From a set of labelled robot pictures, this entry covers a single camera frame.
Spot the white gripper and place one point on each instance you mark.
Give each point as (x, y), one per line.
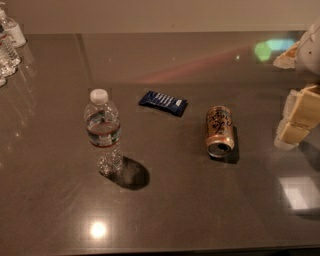
(310, 55)

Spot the orange soda can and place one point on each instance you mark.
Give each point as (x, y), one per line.
(220, 135)

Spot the dark blue snack wrapper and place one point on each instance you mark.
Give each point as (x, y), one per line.
(163, 102)

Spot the clear plastic water bottle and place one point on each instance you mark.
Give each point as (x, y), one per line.
(104, 131)

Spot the white labelled bottle at back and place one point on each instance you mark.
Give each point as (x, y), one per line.
(12, 28)

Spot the clear ribbed bottle at left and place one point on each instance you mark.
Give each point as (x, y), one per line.
(9, 58)

